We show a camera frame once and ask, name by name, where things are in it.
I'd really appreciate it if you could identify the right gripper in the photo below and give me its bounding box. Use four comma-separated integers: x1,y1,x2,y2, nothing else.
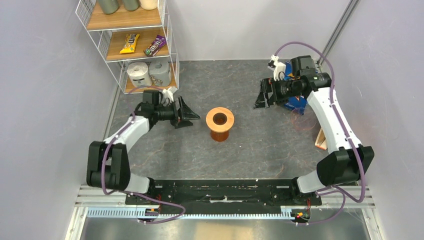
252,76,303,109

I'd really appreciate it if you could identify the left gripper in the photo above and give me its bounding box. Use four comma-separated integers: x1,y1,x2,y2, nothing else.
154,96,200,129

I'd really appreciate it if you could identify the wooden dripper ring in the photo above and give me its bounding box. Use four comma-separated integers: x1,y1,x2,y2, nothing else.
205,106,235,132

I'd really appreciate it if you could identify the amber glass carafe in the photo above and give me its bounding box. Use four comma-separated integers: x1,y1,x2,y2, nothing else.
210,129,230,142

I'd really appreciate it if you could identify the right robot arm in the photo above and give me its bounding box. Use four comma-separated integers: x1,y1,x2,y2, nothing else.
254,55,375,205

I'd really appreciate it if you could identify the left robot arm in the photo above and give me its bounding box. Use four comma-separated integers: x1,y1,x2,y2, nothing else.
86,89,200,205

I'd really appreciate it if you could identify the wooden filter holder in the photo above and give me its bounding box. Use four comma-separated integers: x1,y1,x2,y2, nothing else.
315,128,328,150

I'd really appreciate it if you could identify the blue Doritos chip bag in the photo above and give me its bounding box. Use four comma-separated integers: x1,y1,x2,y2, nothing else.
283,60,307,115

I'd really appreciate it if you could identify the grey paper roll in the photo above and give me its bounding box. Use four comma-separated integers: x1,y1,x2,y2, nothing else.
149,60,172,87

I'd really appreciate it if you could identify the white paper roll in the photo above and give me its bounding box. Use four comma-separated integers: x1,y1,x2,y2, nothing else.
126,62,153,88

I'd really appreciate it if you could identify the purple candy bar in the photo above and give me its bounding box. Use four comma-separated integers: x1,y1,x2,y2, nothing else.
143,35,167,57

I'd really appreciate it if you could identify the yellow M&M's bag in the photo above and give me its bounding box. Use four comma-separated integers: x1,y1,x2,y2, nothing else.
119,33,140,54

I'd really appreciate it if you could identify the cream jar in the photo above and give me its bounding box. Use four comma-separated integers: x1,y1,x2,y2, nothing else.
139,0,158,11

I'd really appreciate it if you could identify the green jar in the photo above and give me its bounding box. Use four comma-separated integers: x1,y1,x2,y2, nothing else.
122,0,140,12
96,0,120,15

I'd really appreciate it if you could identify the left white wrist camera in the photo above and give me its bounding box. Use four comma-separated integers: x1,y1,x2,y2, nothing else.
161,86,178,106

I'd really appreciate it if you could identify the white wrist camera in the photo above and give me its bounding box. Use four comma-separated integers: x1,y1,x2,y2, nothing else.
161,86,178,106
267,55,286,81

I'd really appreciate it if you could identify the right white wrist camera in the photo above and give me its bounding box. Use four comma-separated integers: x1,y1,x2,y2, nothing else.
267,55,286,81

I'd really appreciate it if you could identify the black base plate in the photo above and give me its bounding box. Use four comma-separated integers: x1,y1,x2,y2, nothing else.
146,179,322,215

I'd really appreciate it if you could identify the white wire shelf rack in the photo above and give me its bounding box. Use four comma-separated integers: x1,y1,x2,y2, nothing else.
75,0,180,94

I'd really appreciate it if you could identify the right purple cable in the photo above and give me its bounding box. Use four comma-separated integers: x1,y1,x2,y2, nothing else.
273,41,367,226

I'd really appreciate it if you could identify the aluminium rail frame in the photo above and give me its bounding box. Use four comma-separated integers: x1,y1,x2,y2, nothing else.
66,164,385,240

